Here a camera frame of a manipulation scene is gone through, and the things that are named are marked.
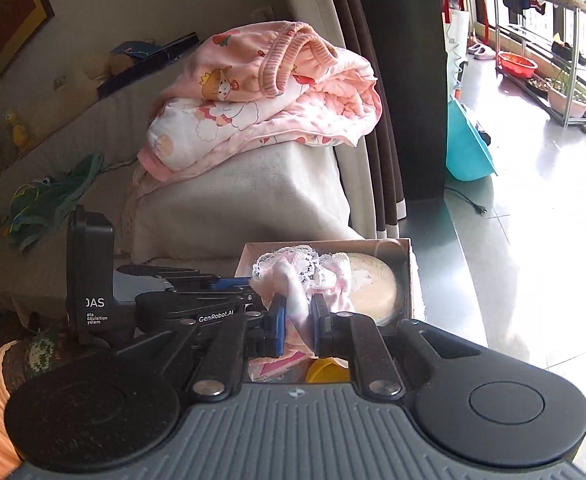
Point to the pile of pink printed clothes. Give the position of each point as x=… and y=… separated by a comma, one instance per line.
x=273, y=100

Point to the grey sofa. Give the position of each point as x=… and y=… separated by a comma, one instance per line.
x=48, y=160

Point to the beige and blue plush toy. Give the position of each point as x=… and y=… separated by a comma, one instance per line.
x=128, y=55

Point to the red basin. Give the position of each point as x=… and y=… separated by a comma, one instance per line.
x=517, y=64

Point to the yellow plush toy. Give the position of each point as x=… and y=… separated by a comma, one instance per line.
x=19, y=130

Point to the green towel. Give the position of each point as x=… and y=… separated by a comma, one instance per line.
x=53, y=195

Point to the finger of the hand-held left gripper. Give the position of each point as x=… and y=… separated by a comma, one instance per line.
x=223, y=285
x=163, y=271

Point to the yellow cup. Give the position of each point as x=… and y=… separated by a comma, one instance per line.
x=325, y=371

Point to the cardboard box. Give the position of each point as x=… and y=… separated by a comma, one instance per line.
x=323, y=247

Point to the pink lace cloth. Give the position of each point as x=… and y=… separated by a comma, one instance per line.
x=293, y=280

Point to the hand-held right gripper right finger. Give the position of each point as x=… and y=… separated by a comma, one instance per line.
x=318, y=320

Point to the potted plant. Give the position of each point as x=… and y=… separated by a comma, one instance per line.
x=567, y=100

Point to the grey blanket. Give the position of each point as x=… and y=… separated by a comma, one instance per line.
x=243, y=200

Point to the pink packet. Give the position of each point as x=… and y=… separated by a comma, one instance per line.
x=273, y=367

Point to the dark brown curtain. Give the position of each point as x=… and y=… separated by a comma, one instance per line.
x=388, y=85

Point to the metal rack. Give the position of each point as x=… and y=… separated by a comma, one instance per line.
x=548, y=35

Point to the pair of white slippers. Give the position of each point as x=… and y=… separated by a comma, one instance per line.
x=480, y=51

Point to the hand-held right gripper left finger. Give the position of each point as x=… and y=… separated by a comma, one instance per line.
x=279, y=320

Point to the person's left forearm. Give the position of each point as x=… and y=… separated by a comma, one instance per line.
x=33, y=355

